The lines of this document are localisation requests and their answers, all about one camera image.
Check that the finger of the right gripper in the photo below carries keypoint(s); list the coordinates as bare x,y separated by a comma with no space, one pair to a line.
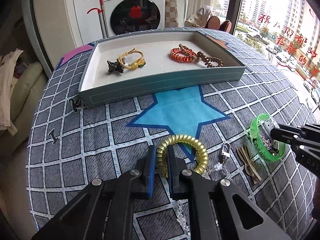
285,133

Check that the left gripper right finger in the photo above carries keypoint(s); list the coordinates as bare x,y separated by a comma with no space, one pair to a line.
175,166

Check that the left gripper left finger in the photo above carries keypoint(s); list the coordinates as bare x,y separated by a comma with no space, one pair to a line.
145,181

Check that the green translucent bangle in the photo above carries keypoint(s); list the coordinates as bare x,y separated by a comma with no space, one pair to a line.
255,133

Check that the silver rhinestone hair clip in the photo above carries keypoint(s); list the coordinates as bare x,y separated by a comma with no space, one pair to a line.
271,144

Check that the teal jewelry tray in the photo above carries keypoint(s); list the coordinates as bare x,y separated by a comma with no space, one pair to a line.
160,73

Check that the blue checkered star tablecloth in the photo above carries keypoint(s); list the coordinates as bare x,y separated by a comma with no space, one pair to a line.
68,147

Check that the brown chair far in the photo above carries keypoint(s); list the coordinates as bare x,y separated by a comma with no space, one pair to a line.
226,26

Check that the brown chair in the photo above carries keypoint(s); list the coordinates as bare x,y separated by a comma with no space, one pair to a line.
213,23
226,26

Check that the brown chair near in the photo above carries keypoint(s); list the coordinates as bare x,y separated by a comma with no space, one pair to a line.
213,23

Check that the checkered hanging towel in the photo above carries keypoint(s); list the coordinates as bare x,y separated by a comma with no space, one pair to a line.
171,14

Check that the white cloth on chair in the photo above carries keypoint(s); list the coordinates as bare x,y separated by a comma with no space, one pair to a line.
200,18

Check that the cream sofa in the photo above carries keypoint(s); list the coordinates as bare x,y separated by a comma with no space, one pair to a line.
23,104

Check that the white washing machine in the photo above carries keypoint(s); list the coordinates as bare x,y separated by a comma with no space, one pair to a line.
127,16

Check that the beige jacket on sofa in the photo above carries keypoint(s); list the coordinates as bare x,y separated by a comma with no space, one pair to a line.
8,63

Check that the red handled mop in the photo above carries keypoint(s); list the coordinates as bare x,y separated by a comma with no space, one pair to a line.
100,12

